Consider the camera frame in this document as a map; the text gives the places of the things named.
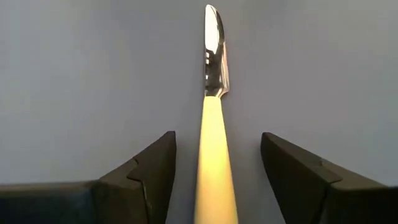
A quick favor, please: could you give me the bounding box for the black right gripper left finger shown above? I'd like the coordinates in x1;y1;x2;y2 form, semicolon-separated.
0;130;177;224

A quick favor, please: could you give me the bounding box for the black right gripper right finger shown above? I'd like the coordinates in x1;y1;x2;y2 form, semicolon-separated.
260;131;398;224

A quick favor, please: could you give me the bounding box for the yellow-handled silver knife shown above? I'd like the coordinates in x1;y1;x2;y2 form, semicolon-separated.
193;3;239;224

